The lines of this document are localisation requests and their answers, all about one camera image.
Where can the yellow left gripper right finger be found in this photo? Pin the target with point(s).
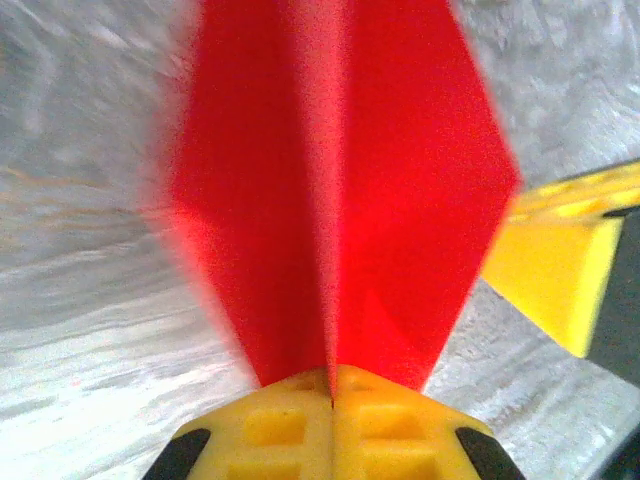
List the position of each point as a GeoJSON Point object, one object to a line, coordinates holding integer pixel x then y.
{"type": "Point", "coordinates": [400, 440]}

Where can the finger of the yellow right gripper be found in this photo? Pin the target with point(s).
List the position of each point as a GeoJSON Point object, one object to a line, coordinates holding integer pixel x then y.
{"type": "Point", "coordinates": [555, 265]}

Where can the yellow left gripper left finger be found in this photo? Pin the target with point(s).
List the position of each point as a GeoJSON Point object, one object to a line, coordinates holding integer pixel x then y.
{"type": "Point", "coordinates": [270, 440]}

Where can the red cloth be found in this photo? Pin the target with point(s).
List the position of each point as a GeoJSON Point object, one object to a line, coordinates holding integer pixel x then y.
{"type": "Point", "coordinates": [350, 175]}

